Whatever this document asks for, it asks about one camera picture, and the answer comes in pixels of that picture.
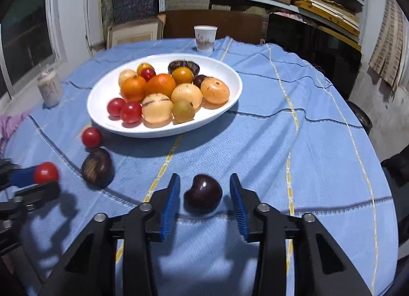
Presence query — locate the orange mandarin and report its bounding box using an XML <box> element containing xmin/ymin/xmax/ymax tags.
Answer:
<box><xmin>120</xmin><ymin>76</ymin><xmax>148</xmax><ymax>102</ymax></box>
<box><xmin>145</xmin><ymin>73</ymin><xmax>177</xmax><ymax>98</ymax></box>

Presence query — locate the hanging bamboo blind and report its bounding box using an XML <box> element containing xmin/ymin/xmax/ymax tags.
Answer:
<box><xmin>368</xmin><ymin>0</ymin><xmax>409</xmax><ymax>92</ymax></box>

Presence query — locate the framed picture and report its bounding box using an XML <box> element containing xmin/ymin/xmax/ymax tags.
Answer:
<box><xmin>106</xmin><ymin>18</ymin><xmax>165</xmax><ymax>49</ymax></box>

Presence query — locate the small tan longan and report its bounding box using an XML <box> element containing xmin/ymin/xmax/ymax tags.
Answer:
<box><xmin>172</xmin><ymin>99</ymin><xmax>196</xmax><ymax>123</ymax></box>

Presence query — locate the brown wooden board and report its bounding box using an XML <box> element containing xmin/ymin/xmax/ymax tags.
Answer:
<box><xmin>158</xmin><ymin>10</ymin><xmax>267</xmax><ymax>44</ymax></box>

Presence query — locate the black panel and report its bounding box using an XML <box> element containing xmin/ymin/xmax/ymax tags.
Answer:
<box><xmin>265</xmin><ymin>13</ymin><xmax>363</xmax><ymax>100</ymax></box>

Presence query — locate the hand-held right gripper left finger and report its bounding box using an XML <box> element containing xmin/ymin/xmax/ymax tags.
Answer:
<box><xmin>38</xmin><ymin>173</ymin><xmax>181</xmax><ymax>296</ymax></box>

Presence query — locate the pink cloth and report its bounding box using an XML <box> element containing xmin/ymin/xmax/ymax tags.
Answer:
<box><xmin>0</xmin><ymin>112</ymin><xmax>31</xmax><ymax>153</ymax></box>

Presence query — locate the white plate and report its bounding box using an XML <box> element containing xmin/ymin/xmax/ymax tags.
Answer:
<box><xmin>87</xmin><ymin>54</ymin><xmax>243</xmax><ymax>138</ymax></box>

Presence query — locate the white drink can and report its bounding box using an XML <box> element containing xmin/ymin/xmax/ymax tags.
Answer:
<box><xmin>37</xmin><ymin>70</ymin><xmax>64</xmax><ymax>108</ymax></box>

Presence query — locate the black cloth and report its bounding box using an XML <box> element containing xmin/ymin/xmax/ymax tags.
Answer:
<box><xmin>380</xmin><ymin>152</ymin><xmax>409</xmax><ymax>188</ymax></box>

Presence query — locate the white paper cup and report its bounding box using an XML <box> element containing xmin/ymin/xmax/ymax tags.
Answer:
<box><xmin>194</xmin><ymin>25</ymin><xmax>218</xmax><ymax>53</ymax></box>

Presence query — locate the aluminium sliding window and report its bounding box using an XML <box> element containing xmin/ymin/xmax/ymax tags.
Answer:
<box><xmin>0</xmin><ymin>0</ymin><xmax>67</xmax><ymax>99</ymax></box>

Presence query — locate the tan asian pear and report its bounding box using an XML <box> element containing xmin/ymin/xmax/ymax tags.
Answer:
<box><xmin>141</xmin><ymin>92</ymin><xmax>174</xmax><ymax>124</ymax></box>
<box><xmin>201</xmin><ymin>78</ymin><xmax>231</xmax><ymax>105</ymax></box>
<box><xmin>118</xmin><ymin>69</ymin><xmax>139</xmax><ymax>87</ymax></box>
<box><xmin>171</xmin><ymin>83</ymin><xmax>203</xmax><ymax>108</ymax></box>

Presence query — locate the black round stool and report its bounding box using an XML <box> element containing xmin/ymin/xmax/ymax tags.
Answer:
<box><xmin>347</xmin><ymin>100</ymin><xmax>374</xmax><ymax>135</ymax></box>

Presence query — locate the blue striped tablecloth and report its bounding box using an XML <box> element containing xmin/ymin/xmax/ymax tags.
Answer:
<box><xmin>0</xmin><ymin>36</ymin><xmax>400</xmax><ymax>296</ymax></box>

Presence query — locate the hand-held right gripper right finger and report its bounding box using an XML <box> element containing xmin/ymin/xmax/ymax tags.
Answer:
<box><xmin>229</xmin><ymin>173</ymin><xmax>373</xmax><ymax>296</ymax></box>

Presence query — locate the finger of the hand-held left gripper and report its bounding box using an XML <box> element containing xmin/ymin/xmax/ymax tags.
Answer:
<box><xmin>9</xmin><ymin>165</ymin><xmax>42</xmax><ymax>188</ymax></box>
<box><xmin>13</xmin><ymin>181</ymin><xmax>61</xmax><ymax>211</ymax></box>

